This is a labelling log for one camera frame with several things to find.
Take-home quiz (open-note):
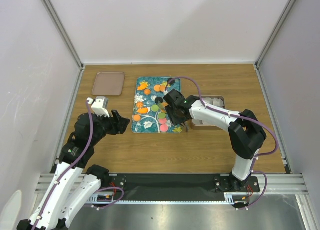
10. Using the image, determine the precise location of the green sandwich cookie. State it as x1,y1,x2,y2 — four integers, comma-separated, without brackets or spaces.
158,113,167,119
151,105,159,112

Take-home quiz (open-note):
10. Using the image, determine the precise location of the pink sandwich cookie lower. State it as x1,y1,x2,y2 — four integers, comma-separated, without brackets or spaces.
159,124,169,132

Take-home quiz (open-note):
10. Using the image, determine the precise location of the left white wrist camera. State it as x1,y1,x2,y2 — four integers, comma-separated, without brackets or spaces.
87,96,110,117

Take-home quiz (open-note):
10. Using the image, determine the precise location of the brown cookie tin box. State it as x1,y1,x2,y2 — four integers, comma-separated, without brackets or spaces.
191,95,226,130

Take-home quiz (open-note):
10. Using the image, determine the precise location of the orange sandwich cookie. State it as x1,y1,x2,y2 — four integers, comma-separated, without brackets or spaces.
162,102,169,108

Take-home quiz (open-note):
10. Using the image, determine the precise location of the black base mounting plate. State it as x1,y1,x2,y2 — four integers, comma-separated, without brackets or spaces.
110,173,261,202

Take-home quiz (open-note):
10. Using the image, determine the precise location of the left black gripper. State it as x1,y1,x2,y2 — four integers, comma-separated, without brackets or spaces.
90,109,131,145

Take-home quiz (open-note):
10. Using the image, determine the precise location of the pink sandwich cookie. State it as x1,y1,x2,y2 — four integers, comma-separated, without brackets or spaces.
158,118,167,124
159,124,169,132

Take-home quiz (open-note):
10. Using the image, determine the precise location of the orange fish cookie top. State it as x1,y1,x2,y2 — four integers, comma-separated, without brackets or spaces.
137,83,149,91

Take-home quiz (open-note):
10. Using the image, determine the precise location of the black sandwich cookie middle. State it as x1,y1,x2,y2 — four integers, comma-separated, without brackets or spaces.
154,97,163,104

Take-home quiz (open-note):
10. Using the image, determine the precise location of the green sandwich cookie left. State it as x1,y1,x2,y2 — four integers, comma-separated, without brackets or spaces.
151,105,159,112

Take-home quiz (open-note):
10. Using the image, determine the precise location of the orange flower cookie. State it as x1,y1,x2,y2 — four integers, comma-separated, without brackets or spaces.
136,102,144,109

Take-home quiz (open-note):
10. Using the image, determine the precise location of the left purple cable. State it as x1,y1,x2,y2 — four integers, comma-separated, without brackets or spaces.
31,97,125,230

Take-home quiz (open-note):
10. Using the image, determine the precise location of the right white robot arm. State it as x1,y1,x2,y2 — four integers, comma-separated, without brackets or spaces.
163,89,267,191

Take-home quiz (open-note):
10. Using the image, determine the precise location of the black sandwich cookie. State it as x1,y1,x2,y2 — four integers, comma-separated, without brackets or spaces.
154,97,163,104
167,78,175,85

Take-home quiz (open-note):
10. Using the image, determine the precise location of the black sandwich cookie top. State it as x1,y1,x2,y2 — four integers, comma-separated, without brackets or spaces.
167,78,175,85

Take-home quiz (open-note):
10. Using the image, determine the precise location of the orange fish cookie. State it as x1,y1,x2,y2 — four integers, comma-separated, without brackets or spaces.
137,108,149,114
137,83,149,91

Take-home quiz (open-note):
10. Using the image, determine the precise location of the pink sandwich cookie upper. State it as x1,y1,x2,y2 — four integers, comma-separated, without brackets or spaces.
158,118,167,124

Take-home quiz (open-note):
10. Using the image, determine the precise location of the teal floral serving tray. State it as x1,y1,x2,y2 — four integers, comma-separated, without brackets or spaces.
131,76,182,134

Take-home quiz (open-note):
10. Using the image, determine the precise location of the orange swirl cookie top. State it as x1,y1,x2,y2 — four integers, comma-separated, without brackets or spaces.
144,89,151,95

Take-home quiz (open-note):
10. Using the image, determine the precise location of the orange shell cookie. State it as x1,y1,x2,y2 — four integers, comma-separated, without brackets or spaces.
133,115,141,122

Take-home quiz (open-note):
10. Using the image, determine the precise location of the green sandwich cookie right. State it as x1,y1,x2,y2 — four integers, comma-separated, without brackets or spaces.
158,113,167,119

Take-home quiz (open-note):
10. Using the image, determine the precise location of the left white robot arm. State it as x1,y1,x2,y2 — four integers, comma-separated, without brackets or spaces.
17,110,130,230

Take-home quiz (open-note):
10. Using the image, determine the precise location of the orange fish cookie lower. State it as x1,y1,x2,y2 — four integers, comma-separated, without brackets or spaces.
137,108,149,114

